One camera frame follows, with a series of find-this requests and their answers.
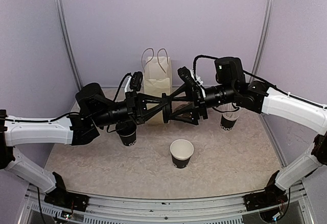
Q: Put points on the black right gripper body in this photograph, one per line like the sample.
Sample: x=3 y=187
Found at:
x=200 y=102

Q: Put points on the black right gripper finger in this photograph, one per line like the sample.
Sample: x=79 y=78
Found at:
x=184 y=93
x=189 y=117

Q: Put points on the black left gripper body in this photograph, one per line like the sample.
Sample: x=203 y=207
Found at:
x=133 y=106

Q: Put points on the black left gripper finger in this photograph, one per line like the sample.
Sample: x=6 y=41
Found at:
x=152 y=113
x=144 y=99

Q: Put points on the black paper coffee cup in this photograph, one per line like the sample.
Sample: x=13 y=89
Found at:
x=128 y=140

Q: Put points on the cream paper takeout bag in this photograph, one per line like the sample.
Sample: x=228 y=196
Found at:
x=157 y=69

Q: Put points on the black plastic cup lid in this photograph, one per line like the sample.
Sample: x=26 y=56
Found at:
x=125 y=128

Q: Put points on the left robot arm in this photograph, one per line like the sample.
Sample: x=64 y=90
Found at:
x=75 y=128

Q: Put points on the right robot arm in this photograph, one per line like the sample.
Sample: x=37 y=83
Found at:
x=260 y=96

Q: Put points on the white wrapped straws bundle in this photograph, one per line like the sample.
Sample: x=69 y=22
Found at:
x=230 y=111

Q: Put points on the black cup holding straws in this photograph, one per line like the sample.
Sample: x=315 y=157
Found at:
x=227 y=123

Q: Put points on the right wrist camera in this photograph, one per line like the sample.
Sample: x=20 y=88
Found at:
x=191 y=80

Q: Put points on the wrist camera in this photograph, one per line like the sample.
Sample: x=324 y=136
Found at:
x=191 y=80
x=134 y=82

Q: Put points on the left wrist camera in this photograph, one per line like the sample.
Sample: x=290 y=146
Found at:
x=134 y=82

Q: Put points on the left aluminium frame post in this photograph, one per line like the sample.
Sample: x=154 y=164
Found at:
x=67 y=44

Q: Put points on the aluminium frame post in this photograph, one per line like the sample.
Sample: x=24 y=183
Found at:
x=263 y=36
x=67 y=44

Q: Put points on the right aluminium frame post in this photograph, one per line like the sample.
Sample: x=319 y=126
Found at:
x=263 y=36

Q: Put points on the aluminium front frame rail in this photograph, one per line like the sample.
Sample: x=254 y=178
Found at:
x=230 y=208

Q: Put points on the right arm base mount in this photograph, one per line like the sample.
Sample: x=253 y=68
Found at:
x=259 y=200

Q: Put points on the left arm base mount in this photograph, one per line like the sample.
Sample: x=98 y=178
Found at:
x=69 y=200

